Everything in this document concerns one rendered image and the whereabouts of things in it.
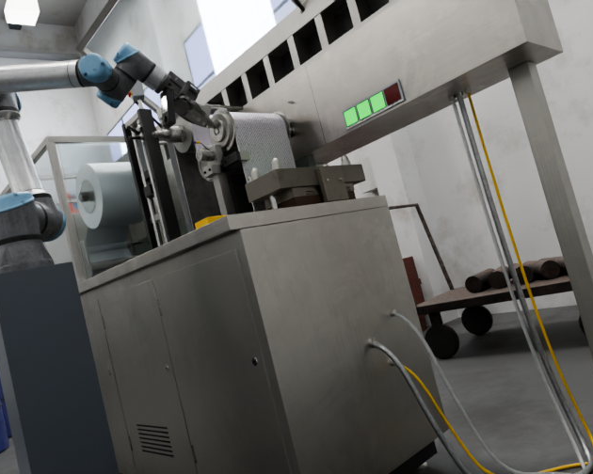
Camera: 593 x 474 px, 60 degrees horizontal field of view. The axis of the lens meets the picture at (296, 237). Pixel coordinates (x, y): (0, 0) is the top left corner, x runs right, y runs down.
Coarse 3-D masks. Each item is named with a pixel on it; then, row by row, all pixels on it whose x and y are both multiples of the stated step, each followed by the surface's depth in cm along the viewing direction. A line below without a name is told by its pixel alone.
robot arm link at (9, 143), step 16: (0, 96) 156; (16, 96) 165; (0, 112) 157; (16, 112) 160; (0, 128) 157; (16, 128) 160; (0, 144) 157; (16, 144) 158; (0, 160) 158; (16, 160) 156; (16, 176) 156; (32, 176) 158; (32, 192) 155; (48, 208) 156; (48, 224) 153; (64, 224) 163; (48, 240) 159
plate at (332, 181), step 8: (320, 168) 163; (328, 168) 165; (336, 168) 168; (320, 176) 163; (328, 176) 164; (336, 176) 167; (320, 184) 163; (328, 184) 163; (336, 184) 166; (344, 184) 168; (328, 192) 162; (336, 192) 165; (344, 192) 167; (328, 200) 162; (336, 200) 166
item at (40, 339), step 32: (0, 288) 131; (32, 288) 135; (64, 288) 140; (0, 320) 129; (32, 320) 133; (64, 320) 138; (0, 352) 135; (32, 352) 132; (64, 352) 136; (32, 384) 130; (64, 384) 135; (96, 384) 139; (32, 416) 129; (64, 416) 133; (96, 416) 138; (32, 448) 127; (64, 448) 132; (96, 448) 136
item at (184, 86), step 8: (168, 72) 166; (168, 80) 163; (176, 80) 167; (160, 88) 163; (168, 88) 165; (176, 88) 167; (184, 88) 167; (192, 88) 170; (176, 96) 166; (184, 96) 166; (192, 96) 169; (176, 104) 168; (184, 104) 167; (176, 112) 171; (184, 112) 170
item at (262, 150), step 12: (240, 144) 172; (252, 144) 175; (264, 144) 179; (276, 144) 183; (288, 144) 187; (252, 156) 174; (264, 156) 178; (276, 156) 181; (288, 156) 185; (264, 168) 177
